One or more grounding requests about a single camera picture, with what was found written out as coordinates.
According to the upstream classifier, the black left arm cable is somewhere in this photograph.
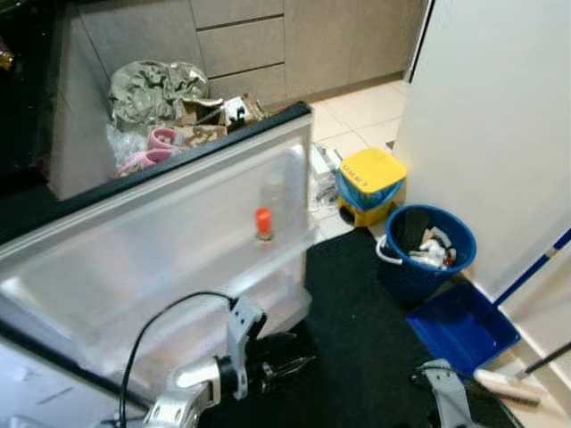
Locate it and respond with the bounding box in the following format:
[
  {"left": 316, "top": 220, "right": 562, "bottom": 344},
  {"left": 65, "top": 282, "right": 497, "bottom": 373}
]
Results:
[{"left": 119, "top": 291, "right": 240, "bottom": 424}]

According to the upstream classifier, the blue dustpan with long handle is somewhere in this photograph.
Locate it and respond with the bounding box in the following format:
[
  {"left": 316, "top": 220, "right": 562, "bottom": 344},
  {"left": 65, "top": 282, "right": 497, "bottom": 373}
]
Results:
[{"left": 404, "top": 230, "right": 571, "bottom": 377}]

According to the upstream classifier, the blue plastic bucket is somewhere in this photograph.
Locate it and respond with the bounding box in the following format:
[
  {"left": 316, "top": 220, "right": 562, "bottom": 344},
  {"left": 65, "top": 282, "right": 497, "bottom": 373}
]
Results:
[{"left": 375, "top": 203, "right": 479, "bottom": 306}]

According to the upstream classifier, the white crumpled trash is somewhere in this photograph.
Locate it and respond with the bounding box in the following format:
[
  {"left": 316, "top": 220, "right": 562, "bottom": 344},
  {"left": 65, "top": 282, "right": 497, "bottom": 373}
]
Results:
[{"left": 409, "top": 227, "right": 458, "bottom": 270}]

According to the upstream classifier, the clear plastic bag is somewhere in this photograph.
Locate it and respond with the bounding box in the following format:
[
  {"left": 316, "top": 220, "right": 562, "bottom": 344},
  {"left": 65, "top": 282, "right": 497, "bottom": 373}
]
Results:
[{"left": 105, "top": 123, "right": 148, "bottom": 170}]

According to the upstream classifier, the silver fridge door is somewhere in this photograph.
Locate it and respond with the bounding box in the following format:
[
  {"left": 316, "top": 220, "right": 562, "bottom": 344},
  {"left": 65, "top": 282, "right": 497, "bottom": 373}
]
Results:
[{"left": 0, "top": 101, "right": 319, "bottom": 398}]

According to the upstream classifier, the clear fridge door shelf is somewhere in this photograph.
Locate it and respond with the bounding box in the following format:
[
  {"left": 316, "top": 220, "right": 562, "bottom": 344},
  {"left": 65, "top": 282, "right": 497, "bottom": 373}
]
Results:
[
  {"left": 0, "top": 205, "right": 318, "bottom": 313},
  {"left": 107, "top": 263, "right": 315, "bottom": 375}
]

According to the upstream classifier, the pink plastic object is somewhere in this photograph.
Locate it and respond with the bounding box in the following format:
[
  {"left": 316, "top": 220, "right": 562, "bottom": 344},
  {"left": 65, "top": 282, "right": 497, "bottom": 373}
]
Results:
[
  {"left": 147, "top": 127, "right": 179, "bottom": 152},
  {"left": 116, "top": 147, "right": 175, "bottom": 177}
]

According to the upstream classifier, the wooden brush with black handle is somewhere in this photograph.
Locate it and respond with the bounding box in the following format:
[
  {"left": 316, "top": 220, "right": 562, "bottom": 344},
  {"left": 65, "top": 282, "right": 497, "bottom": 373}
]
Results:
[{"left": 471, "top": 342, "right": 571, "bottom": 407}]

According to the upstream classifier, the large brown cardboard box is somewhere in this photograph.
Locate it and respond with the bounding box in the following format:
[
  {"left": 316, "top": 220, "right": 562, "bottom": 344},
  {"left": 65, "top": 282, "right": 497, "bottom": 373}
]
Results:
[{"left": 170, "top": 96, "right": 235, "bottom": 151}]

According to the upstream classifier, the light grey right wrist camera mount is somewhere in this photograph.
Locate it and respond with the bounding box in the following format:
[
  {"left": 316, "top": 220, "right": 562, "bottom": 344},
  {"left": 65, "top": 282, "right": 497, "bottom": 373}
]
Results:
[{"left": 419, "top": 358, "right": 476, "bottom": 428}]

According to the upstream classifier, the grey green crumpled bag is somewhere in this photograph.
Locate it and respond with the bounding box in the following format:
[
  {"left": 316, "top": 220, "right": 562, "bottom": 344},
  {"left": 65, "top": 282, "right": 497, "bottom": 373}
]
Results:
[{"left": 107, "top": 60, "right": 211, "bottom": 133}]

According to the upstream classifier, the yellow bin with blue liner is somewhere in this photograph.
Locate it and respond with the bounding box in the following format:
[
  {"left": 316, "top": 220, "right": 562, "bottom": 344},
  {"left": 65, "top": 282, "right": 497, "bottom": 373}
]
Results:
[{"left": 334, "top": 148, "right": 410, "bottom": 228}]

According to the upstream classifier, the grey drawer cabinet row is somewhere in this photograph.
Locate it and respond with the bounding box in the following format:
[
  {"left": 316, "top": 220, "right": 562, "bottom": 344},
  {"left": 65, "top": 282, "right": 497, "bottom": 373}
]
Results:
[{"left": 76, "top": 0, "right": 434, "bottom": 108}]

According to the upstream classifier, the small brown cardboard box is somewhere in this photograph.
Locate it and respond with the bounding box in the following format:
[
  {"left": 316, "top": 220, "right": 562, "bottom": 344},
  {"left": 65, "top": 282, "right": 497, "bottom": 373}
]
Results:
[{"left": 219, "top": 92, "right": 269, "bottom": 130}]

